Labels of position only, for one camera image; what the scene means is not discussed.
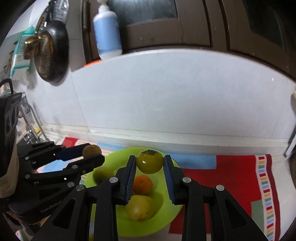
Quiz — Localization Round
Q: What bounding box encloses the black frying pan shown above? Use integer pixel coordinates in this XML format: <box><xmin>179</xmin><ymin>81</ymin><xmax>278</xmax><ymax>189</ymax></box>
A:
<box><xmin>38</xmin><ymin>21</ymin><xmax>69</xmax><ymax>84</ymax></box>

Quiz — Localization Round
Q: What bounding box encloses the green apple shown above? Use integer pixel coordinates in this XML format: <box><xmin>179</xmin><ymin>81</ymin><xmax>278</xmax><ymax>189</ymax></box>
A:
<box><xmin>93</xmin><ymin>166</ymin><xmax>114</xmax><ymax>185</ymax></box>

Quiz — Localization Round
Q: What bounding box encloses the blue white pump bottle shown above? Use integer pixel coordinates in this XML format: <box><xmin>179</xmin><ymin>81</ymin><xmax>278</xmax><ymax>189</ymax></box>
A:
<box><xmin>93</xmin><ymin>1</ymin><xmax>122</xmax><ymax>60</ymax></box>

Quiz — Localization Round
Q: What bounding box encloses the colourful patterned mat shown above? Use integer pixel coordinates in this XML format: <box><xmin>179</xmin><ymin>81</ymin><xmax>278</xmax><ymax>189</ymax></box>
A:
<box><xmin>37</xmin><ymin>143</ymin><xmax>280</xmax><ymax>240</ymax></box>

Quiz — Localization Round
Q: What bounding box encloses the perforated steel steamer plate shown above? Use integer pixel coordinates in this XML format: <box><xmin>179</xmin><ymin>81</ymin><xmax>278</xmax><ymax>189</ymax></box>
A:
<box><xmin>49</xmin><ymin>0</ymin><xmax>69</xmax><ymax>24</ymax></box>

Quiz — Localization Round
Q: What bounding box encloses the green persimmon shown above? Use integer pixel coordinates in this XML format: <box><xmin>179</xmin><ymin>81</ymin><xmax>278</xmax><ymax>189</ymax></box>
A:
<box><xmin>136</xmin><ymin>149</ymin><xmax>164</xmax><ymax>174</ymax></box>

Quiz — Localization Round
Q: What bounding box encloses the brass strainer ladle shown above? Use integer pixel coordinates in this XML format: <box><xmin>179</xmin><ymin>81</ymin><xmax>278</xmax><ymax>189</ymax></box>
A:
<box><xmin>23</xmin><ymin>32</ymin><xmax>54</xmax><ymax>78</ymax></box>

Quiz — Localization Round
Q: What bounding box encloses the lime green plate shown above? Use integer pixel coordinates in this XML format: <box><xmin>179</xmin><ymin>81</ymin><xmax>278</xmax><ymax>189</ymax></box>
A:
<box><xmin>79</xmin><ymin>146</ymin><xmax>186</xmax><ymax>238</ymax></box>

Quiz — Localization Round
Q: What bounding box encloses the large yellow-green pear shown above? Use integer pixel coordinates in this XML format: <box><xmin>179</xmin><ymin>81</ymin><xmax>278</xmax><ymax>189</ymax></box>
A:
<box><xmin>125</xmin><ymin>195</ymin><xmax>156</xmax><ymax>221</ymax></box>

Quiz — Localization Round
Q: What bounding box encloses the cream handled saucepan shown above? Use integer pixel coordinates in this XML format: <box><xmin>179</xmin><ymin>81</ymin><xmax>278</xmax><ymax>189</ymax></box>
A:
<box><xmin>291</xmin><ymin>90</ymin><xmax>296</xmax><ymax>102</ymax></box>

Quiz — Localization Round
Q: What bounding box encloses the orange tangerine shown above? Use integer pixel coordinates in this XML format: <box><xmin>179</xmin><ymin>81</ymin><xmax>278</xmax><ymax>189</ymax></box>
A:
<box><xmin>133</xmin><ymin>175</ymin><xmax>153</xmax><ymax>195</ymax></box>

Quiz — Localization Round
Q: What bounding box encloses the tissue paper pack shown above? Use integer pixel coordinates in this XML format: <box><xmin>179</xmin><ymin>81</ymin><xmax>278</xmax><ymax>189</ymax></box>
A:
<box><xmin>10</xmin><ymin>26</ymin><xmax>35</xmax><ymax>85</ymax></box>

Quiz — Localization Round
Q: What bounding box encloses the dark window frame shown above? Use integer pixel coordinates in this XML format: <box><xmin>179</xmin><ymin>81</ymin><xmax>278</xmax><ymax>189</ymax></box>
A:
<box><xmin>81</xmin><ymin>0</ymin><xmax>296</xmax><ymax>80</ymax></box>

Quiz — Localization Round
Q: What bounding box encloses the chrome kitchen faucet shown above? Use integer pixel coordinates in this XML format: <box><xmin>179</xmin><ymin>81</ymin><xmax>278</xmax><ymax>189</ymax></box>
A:
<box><xmin>20</xmin><ymin>101</ymin><xmax>51</xmax><ymax>143</ymax></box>

